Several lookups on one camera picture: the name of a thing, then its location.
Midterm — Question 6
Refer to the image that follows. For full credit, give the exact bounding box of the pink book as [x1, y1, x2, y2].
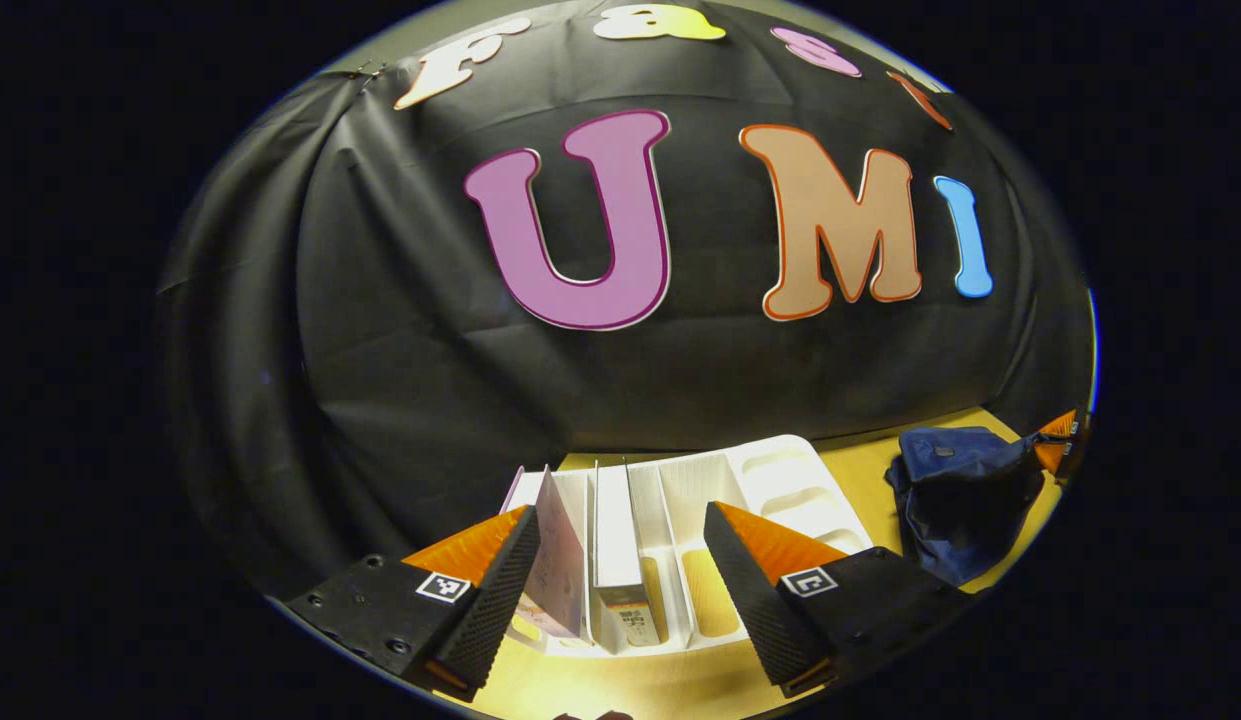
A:
[520, 465, 593, 641]

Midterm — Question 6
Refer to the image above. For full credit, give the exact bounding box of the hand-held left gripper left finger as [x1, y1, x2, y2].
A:
[285, 505, 541, 701]

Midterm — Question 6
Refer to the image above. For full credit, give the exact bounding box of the dark book with face cover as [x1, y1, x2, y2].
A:
[590, 460, 663, 656]

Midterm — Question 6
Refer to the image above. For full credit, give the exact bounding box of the white bookshelf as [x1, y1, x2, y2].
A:
[500, 435, 874, 658]

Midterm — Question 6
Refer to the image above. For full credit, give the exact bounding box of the black backdrop cloth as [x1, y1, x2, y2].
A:
[155, 0, 1096, 601]

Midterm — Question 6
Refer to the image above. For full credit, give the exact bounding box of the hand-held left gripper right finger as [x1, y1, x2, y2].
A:
[703, 500, 966, 699]

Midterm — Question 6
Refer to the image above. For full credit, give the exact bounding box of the blue schoolbag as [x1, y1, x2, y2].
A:
[885, 425, 1046, 588]

